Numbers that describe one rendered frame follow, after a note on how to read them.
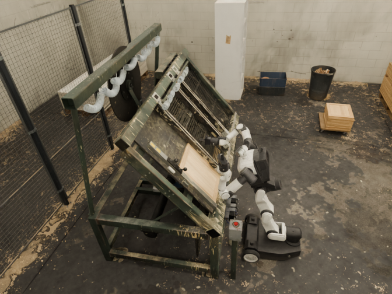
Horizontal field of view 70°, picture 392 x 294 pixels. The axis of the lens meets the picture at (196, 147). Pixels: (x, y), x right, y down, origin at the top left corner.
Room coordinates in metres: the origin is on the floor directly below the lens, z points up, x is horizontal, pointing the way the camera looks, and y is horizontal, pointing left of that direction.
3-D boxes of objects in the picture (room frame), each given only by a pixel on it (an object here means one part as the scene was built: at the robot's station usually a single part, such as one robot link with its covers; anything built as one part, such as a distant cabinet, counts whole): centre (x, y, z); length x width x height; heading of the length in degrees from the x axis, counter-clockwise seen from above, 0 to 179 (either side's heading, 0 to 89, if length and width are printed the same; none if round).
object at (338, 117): (4.52, -2.67, 0.20); 0.61 x 0.53 x 0.40; 163
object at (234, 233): (1.66, -0.33, 0.84); 0.12 x 0.12 x 0.18; 76
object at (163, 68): (3.65, 0.29, 1.38); 0.70 x 0.15 x 0.85; 166
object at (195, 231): (2.87, 0.26, 0.41); 2.20 x 1.38 x 0.83; 166
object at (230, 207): (2.10, -0.36, 0.69); 0.50 x 0.14 x 0.24; 166
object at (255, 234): (2.04, -0.85, 0.19); 0.64 x 0.52 x 0.33; 76
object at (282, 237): (2.03, -0.88, 0.28); 0.21 x 0.20 x 0.13; 76
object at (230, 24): (6.22, -0.90, 1.03); 0.61 x 0.58 x 2.05; 163
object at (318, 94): (5.81, -2.87, 0.33); 0.52 x 0.51 x 0.65; 163
